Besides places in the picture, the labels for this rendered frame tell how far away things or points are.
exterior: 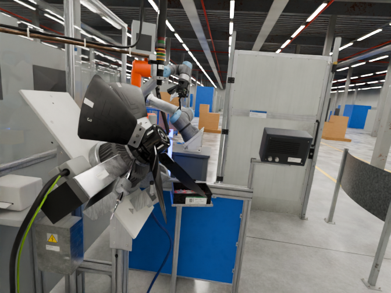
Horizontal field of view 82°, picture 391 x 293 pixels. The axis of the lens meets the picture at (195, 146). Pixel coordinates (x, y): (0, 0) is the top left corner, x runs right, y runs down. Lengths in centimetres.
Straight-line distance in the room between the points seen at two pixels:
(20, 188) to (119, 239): 46
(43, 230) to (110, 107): 59
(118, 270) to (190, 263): 70
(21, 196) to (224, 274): 132
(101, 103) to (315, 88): 260
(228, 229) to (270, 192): 159
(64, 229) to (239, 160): 225
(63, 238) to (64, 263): 11
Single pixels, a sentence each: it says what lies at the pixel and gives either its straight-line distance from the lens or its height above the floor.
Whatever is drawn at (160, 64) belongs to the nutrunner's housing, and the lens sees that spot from 105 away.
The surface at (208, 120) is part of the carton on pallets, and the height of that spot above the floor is 55.
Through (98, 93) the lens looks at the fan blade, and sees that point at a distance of 80.
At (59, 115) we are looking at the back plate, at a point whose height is 127.
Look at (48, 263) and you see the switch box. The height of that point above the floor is 67.
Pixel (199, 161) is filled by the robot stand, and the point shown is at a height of 94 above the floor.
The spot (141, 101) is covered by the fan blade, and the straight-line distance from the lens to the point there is 110.
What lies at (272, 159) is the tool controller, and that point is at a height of 107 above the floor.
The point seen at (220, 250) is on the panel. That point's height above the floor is 38.
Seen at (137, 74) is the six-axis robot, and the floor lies 180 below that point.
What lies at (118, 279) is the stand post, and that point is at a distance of 124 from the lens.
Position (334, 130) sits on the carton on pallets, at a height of 49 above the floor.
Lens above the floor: 138
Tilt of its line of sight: 12 degrees down
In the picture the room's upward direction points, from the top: 5 degrees clockwise
